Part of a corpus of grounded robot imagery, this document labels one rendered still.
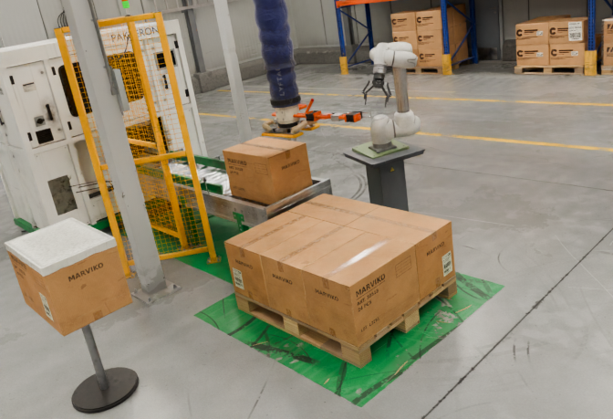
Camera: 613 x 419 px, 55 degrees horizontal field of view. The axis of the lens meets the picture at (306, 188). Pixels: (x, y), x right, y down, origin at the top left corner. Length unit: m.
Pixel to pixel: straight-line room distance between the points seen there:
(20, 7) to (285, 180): 9.07
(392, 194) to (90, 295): 2.60
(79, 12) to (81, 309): 2.04
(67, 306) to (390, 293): 1.81
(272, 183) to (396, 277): 1.39
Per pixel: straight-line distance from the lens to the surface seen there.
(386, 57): 4.06
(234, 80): 7.65
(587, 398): 3.44
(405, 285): 3.73
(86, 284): 3.36
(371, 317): 3.55
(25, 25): 12.90
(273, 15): 4.23
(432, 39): 12.21
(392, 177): 4.89
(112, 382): 4.01
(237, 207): 4.75
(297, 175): 4.70
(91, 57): 4.43
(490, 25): 12.98
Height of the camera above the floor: 2.17
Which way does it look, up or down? 19 degrees down
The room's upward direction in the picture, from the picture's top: 9 degrees counter-clockwise
